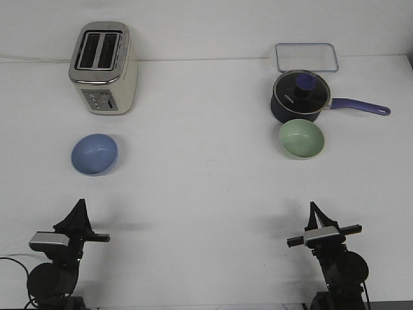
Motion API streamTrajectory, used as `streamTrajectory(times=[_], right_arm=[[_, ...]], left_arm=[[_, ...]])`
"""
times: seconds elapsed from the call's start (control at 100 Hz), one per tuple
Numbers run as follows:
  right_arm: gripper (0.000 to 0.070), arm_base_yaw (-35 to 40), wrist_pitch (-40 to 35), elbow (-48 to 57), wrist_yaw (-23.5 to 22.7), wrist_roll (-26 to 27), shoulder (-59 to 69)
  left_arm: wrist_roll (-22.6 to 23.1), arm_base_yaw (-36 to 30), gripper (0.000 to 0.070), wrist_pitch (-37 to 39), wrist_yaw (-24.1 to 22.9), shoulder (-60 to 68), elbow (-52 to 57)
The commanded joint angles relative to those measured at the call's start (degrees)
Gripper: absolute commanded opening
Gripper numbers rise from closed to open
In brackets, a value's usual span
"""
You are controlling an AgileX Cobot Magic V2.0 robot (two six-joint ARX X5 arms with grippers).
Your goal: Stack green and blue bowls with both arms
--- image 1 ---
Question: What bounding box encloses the clear blue-rimmed container lid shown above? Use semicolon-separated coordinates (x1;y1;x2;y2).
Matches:
275;43;339;73

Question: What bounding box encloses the white toaster power cable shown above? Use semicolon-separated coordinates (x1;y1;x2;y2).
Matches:
0;56;72;64

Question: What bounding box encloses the glass pot lid blue knob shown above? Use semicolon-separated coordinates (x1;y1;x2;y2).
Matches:
274;70;330;114

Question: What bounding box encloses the blue bowl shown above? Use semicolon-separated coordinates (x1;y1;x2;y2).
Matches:
70;134;119;176

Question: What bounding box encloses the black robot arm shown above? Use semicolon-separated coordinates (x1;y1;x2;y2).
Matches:
26;198;110;309
287;201;371;309

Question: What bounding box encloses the cream and steel toaster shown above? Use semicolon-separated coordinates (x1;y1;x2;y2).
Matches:
68;21;138;115

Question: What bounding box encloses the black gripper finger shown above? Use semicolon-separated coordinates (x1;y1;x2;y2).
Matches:
53;198;93;234
306;201;339;231

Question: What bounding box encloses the dark blue saucepan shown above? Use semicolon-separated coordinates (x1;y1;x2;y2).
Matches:
270;89;391;123

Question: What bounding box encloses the green bowl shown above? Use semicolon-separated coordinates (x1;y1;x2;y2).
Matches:
279;119;325;160

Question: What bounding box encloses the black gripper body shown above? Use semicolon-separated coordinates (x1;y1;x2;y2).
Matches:
287;224;362;253
54;225;110;258

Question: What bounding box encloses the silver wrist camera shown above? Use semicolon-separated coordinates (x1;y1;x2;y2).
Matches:
29;231;70;251
303;226;340;245

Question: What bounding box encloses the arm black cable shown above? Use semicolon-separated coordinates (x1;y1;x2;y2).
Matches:
361;280;372;310
0;256;36;309

